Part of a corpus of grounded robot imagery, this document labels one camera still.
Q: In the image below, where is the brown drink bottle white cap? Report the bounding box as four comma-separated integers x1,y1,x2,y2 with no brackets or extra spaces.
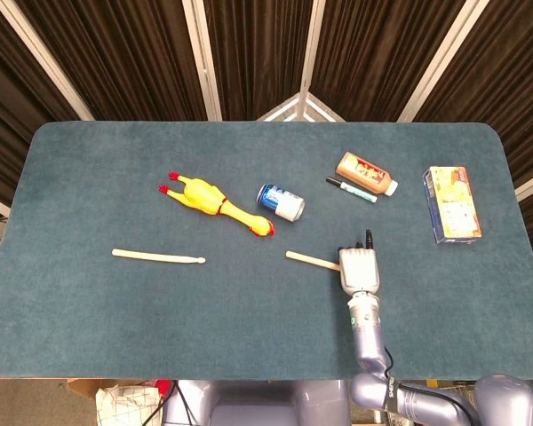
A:
336,151,400,197

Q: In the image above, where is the blue carpet table mat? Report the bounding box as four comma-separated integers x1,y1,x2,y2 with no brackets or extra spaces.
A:
0,121,533,381

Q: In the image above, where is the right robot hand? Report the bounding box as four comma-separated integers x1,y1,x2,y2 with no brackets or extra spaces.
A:
337,229,381,296

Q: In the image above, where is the white checked bag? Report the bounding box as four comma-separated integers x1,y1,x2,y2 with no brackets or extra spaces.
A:
95,384,163,426

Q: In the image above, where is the grey robot torso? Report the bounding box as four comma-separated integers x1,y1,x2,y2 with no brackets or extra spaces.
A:
162,379,352,426

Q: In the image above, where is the white triangular frame base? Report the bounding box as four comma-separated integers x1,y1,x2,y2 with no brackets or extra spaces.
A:
257,91,346,122

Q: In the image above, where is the yellow and blue carton box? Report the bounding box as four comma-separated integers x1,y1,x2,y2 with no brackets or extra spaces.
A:
422,166,483,245

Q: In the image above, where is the yellow rubber chicken toy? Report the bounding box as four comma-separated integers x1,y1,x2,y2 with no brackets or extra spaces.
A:
158,170,275,238

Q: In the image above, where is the brown cardboard box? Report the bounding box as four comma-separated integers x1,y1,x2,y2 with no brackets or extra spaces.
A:
67,379,156,400

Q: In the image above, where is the white marker pen black cap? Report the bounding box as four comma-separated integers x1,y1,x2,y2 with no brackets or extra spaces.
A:
325,176,378,204

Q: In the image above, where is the blue and white soda can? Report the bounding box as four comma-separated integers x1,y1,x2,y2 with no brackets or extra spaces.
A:
256,183,306,222

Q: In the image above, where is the wooden drumstick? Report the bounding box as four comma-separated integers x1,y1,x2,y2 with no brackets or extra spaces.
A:
285,250,341,272
111,248,207,265

